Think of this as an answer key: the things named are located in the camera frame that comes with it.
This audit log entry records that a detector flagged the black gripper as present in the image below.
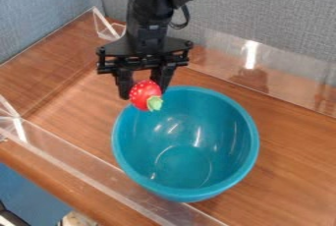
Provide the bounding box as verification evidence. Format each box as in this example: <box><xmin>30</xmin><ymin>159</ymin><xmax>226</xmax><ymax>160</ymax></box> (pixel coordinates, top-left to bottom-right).
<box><xmin>96</xmin><ymin>18</ymin><xmax>194</xmax><ymax>100</ymax></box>

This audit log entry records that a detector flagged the red toy strawberry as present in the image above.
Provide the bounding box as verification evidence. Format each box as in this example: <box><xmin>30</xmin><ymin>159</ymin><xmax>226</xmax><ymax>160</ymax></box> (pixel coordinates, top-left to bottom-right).
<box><xmin>128</xmin><ymin>80</ymin><xmax>163</xmax><ymax>111</ymax></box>

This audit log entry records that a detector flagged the blue plastic bowl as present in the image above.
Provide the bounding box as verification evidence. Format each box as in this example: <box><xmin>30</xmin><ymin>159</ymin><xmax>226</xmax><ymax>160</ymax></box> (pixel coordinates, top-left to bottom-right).
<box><xmin>112</xmin><ymin>85</ymin><xmax>260</xmax><ymax>202</ymax></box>

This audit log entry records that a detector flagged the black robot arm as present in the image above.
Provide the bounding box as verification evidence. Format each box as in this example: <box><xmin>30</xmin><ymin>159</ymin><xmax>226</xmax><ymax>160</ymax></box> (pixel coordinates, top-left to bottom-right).
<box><xmin>96</xmin><ymin>0</ymin><xmax>194</xmax><ymax>99</ymax></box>

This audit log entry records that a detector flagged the clear acrylic back barrier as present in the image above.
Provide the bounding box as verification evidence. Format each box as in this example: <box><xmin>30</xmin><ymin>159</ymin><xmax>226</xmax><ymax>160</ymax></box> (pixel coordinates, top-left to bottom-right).
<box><xmin>94</xmin><ymin>7</ymin><xmax>336</xmax><ymax>119</ymax></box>

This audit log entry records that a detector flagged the clear acrylic barrier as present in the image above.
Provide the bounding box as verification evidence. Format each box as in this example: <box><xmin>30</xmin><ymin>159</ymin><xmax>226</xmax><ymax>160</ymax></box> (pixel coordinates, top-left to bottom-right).
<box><xmin>0</xmin><ymin>119</ymin><xmax>228</xmax><ymax>226</ymax></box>
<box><xmin>94</xmin><ymin>7</ymin><xmax>336</xmax><ymax>119</ymax></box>

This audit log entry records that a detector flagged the clear acrylic front barrier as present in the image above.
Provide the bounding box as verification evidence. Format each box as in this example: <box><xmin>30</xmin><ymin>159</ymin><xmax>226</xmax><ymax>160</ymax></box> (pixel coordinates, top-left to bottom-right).
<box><xmin>0</xmin><ymin>119</ymin><xmax>228</xmax><ymax>226</ymax></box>

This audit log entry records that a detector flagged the clear acrylic corner bracket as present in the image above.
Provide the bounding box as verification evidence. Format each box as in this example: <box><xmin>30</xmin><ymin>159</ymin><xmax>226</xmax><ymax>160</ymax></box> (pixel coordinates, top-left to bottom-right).
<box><xmin>92</xmin><ymin>7</ymin><xmax>127</xmax><ymax>41</ymax></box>

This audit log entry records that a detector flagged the black cable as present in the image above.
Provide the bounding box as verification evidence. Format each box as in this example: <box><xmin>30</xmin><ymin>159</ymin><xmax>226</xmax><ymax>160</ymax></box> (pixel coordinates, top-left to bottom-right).
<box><xmin>168</xmin><ymin>4</ymin><xmax>192</xmax><ymax>30</ymax></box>

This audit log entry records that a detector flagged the clear acrylic left bracket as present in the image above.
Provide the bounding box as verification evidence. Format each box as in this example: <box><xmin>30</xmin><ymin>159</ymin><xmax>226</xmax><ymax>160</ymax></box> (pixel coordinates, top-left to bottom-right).
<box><xmin>0</xmin><ymin>94</ymin><xmax>28</xmax><ymax>142</ymax></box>

